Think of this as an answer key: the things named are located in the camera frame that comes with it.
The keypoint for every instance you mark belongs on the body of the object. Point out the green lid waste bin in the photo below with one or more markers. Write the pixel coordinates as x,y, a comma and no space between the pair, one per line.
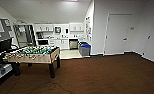
80,42

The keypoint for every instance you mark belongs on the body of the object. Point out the blue lid recycling bin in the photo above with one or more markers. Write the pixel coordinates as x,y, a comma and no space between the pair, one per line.
84,50

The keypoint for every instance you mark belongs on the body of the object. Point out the white two-door base cabinet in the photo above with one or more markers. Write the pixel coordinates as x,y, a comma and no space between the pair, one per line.
61,44

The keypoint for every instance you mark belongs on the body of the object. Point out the black built-in microwave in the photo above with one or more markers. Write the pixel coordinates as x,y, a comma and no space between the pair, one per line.
42,42

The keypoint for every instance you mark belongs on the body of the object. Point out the black coffee machine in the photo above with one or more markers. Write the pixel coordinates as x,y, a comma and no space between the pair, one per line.
39,35

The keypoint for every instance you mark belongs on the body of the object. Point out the white door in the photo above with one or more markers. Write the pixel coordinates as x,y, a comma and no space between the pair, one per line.
153,36
118,33

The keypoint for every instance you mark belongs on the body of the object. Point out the green foosball table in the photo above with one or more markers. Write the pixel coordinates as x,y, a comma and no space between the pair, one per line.
33,56

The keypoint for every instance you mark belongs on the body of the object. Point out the stainless steel refrigerator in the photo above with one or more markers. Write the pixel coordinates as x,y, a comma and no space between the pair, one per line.
24,35

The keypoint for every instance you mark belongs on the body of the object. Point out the black monitor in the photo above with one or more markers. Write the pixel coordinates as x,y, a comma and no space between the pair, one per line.
5,45

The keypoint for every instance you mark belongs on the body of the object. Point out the black wheeled cart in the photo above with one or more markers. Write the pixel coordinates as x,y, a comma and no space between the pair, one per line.
1,68

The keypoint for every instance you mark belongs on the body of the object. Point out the white wall cabinet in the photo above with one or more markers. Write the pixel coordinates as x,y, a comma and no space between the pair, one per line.
43,27
76,26

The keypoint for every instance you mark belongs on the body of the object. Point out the large colourful wall poster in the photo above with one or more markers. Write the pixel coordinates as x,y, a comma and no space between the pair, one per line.
88,26

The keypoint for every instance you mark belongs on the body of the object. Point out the grey wall sign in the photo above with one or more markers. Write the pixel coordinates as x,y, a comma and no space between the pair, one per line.
132,28

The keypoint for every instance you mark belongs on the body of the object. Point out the wall notice board with papers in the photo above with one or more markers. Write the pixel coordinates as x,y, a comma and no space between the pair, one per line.
1,28

